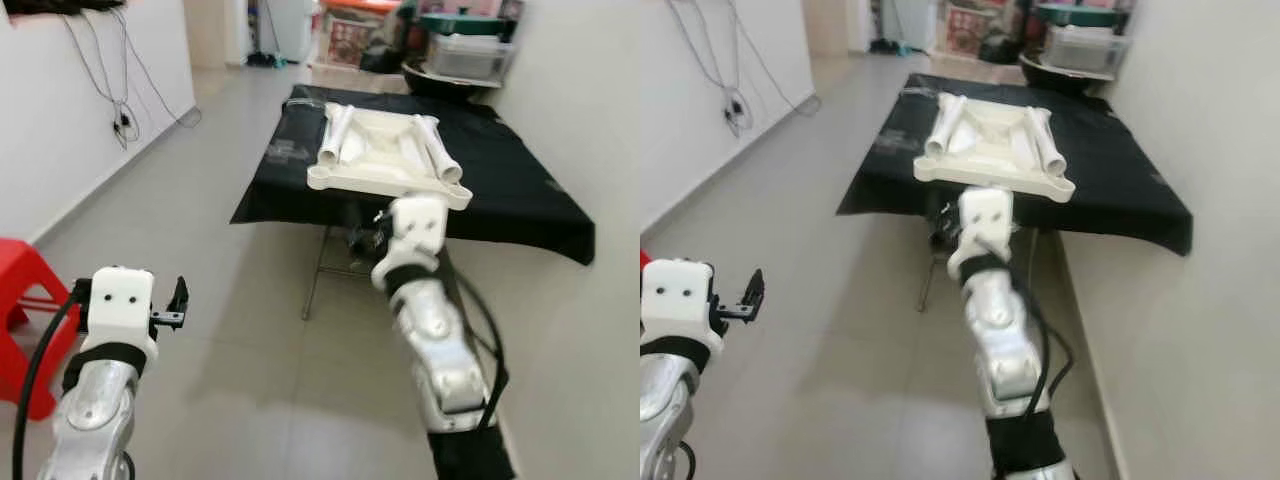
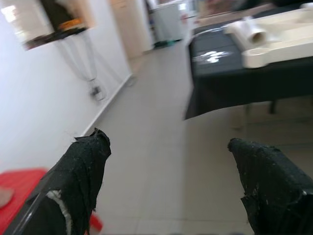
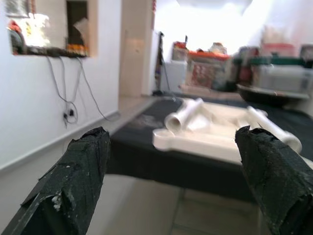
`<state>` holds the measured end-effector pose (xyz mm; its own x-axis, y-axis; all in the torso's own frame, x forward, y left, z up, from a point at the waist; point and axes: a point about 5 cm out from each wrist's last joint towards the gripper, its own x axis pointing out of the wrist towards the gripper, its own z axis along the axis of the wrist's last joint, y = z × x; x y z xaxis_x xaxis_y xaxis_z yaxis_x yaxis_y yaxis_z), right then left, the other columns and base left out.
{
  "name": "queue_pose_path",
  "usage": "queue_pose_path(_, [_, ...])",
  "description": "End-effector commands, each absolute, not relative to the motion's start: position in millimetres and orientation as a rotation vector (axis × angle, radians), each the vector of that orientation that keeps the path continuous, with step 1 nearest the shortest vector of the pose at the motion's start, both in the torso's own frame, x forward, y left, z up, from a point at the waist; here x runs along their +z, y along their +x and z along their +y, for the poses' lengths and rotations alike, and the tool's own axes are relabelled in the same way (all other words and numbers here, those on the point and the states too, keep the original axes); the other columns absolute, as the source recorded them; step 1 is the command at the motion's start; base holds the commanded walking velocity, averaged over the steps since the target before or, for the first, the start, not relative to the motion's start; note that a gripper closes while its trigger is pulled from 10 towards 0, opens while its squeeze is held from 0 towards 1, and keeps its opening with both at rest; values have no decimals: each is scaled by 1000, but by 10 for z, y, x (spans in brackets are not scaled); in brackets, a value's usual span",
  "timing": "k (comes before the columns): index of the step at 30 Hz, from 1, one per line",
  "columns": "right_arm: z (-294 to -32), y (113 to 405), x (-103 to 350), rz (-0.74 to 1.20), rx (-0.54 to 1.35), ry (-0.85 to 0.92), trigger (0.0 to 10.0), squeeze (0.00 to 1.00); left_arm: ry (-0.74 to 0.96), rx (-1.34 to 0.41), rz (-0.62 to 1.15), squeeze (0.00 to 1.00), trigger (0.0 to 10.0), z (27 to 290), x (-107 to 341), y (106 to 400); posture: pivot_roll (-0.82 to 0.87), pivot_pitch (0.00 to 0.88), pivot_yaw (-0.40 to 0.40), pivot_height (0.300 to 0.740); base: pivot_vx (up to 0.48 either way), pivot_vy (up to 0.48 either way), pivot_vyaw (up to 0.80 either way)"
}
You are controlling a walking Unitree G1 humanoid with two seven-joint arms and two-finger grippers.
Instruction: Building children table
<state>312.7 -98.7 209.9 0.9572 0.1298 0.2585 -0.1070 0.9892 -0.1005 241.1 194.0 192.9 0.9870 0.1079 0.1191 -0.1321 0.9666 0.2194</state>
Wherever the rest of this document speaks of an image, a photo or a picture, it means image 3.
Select orange lid storage box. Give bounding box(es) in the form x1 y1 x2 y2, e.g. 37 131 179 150
187 50 232 90

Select white plastic bag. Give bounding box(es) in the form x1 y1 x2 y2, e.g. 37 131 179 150
24 13 51 47

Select black wall plug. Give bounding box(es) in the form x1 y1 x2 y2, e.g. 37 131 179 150
62 107 78 124

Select white plastic table leg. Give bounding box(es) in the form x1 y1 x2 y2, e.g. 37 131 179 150
246 106 303 154
165 97 205 132

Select clear plastic container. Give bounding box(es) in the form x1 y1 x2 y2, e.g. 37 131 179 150
258 65 313 93

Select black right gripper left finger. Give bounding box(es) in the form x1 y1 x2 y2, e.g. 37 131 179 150
0 126 111 235

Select thin wall cable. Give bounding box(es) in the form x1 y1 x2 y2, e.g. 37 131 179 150
77 56 115 121
45 56 74 116

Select clear box red rim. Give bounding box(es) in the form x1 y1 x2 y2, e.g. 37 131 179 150
263 25 293 58

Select black wok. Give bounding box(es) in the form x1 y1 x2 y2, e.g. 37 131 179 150
236 84 311 108

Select white plastic table top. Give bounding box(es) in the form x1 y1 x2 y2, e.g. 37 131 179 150
153 100 313 171

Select black tablecloth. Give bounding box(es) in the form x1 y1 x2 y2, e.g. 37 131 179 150
106 94 313 204

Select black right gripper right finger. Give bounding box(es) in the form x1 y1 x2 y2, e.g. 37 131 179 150
235 126 313 235

